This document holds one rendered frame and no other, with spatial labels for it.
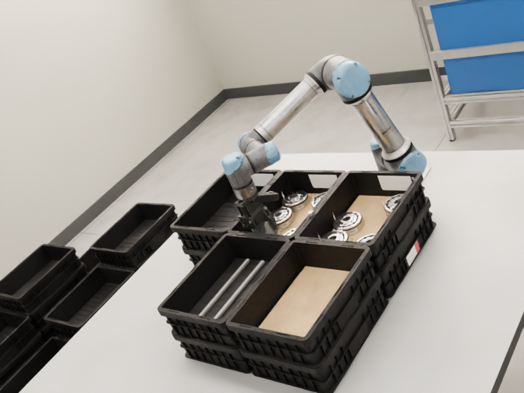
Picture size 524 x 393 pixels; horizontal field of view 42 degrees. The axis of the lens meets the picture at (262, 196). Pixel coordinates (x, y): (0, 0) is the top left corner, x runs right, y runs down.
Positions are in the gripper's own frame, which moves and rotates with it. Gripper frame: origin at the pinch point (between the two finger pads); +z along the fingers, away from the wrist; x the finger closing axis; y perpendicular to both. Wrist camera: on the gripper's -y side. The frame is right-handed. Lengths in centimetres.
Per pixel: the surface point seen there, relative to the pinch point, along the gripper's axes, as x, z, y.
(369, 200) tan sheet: 23.9, 2.4, -28.8
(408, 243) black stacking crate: 45.8, 8.2, -16.2
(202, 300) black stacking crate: -5.2, 2.3, 34.0
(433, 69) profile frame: -48, 36, -194
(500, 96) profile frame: -13, 56, -198
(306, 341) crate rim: 53, -7, 43
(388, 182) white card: 31.6, -3.5, -32.7
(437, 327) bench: 68, 16, 9
